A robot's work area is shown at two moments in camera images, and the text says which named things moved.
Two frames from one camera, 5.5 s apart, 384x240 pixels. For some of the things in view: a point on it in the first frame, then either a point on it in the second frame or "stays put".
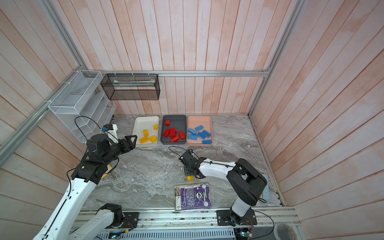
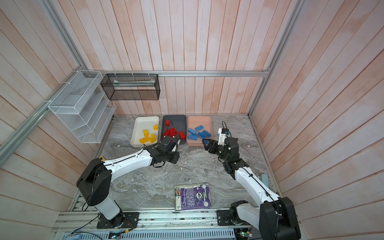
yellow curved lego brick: (145, 139) stays put
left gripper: (123, 142) to (176, 156)
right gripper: (186, 172) to (212, 142)
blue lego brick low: (201, 135) stays put
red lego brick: (166, 133) stays put
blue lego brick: (192, 137) stays put
